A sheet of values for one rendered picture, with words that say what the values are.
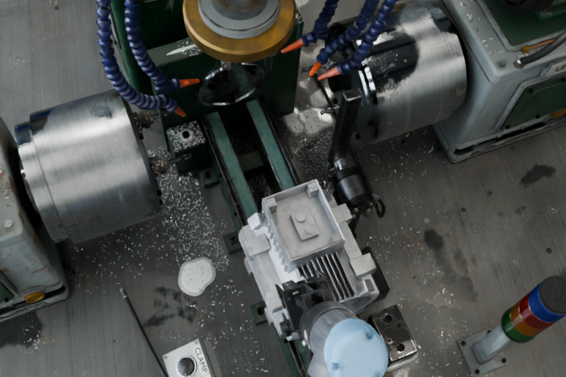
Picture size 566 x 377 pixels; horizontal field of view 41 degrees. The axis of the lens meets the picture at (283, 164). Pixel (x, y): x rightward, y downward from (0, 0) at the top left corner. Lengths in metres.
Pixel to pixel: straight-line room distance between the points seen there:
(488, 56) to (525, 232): 0.44
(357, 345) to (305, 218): 0.40
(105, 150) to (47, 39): 0.64
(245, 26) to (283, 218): 0.33
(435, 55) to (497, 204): 0.43
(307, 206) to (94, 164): 0.37
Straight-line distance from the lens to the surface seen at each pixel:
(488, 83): 1.48
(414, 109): 1.46
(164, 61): 1.41
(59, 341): 1.60
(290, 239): 1.28
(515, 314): 1.33
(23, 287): 1.52
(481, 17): 1.51
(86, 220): 1.36
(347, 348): 0.93
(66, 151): 1.33
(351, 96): 1.26
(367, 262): 1.33
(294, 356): 1.42
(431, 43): 1.45
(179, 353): 1.29
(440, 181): 1.72
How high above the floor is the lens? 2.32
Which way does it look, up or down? 64 degrees down
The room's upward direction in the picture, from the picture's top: 6 degrees clockwise
